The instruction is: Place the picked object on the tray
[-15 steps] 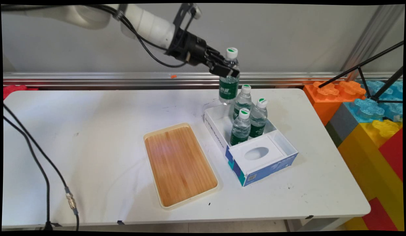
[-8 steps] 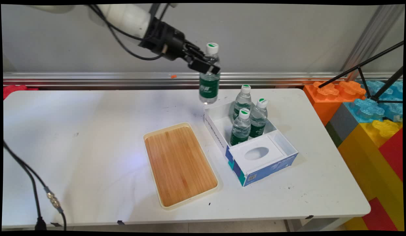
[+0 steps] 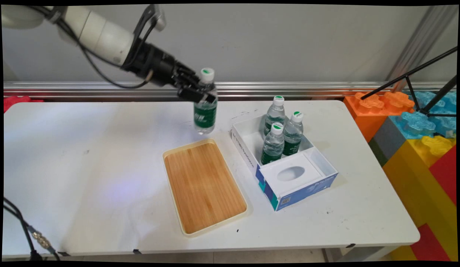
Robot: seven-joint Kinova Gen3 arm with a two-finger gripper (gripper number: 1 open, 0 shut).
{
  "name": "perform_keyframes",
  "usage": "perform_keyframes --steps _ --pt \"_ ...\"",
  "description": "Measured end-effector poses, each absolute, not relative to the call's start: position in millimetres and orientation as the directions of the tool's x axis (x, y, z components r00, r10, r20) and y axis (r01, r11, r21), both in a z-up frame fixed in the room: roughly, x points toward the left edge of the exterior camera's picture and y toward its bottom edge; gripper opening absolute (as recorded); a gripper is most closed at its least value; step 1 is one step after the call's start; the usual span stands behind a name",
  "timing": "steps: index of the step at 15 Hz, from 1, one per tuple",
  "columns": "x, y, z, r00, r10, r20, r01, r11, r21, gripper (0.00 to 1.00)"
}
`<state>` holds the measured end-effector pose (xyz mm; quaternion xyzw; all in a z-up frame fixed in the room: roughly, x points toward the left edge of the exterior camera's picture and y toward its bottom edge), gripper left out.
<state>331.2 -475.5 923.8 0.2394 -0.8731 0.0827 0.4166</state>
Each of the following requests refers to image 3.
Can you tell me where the black cable with metal connector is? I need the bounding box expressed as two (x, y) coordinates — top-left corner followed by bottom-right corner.
(3, 204), (62, 261)

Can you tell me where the light blue toy block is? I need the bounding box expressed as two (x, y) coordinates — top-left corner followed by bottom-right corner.
(408, 91), (457, 138)
(389, 111), (436, 140)

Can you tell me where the wooden tray cream rim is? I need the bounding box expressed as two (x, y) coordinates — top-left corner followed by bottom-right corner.
(162, 138), (249, 238)

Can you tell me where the orange toy block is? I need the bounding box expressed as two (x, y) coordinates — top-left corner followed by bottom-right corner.
(343, 92), (416, 143)

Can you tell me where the white and blue cardboard box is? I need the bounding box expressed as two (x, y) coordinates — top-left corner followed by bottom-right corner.
(231, 114), (339, 212)

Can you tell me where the yellow toy block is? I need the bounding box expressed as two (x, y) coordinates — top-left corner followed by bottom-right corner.
(382, 135), (457, 260)

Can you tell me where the red plastic piece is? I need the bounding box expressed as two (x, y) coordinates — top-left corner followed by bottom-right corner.
(4, 96), (44, 113)

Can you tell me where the grey toy block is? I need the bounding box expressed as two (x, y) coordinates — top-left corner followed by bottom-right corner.
(368, 117), (407, 167)

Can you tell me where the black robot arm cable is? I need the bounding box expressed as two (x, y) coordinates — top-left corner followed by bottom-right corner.
(30, 6), (154, 89)

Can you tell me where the aluminium rail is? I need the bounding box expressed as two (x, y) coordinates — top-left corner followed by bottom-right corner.
(4, 82), (457, 100)

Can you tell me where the red toy block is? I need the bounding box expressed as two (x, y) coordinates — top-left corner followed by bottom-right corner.
(410, 222), (452, 262)
(428, 145), (457, 205)

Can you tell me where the water bottle green label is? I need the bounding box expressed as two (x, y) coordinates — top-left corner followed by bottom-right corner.
(264, 96), (286, 136)
(283, 111), (304, 156)
(260, 122), (285, 165)
(194, 67), (218, 135)

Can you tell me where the black tripod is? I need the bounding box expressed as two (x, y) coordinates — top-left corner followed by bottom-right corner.
(360, 46), (457, 117)

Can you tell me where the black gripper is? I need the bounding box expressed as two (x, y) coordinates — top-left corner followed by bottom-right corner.
(122, 41), (217, 104)

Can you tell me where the wrist camera with black bracket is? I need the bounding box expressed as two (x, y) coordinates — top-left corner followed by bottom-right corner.
(132, 4), (167, 71)

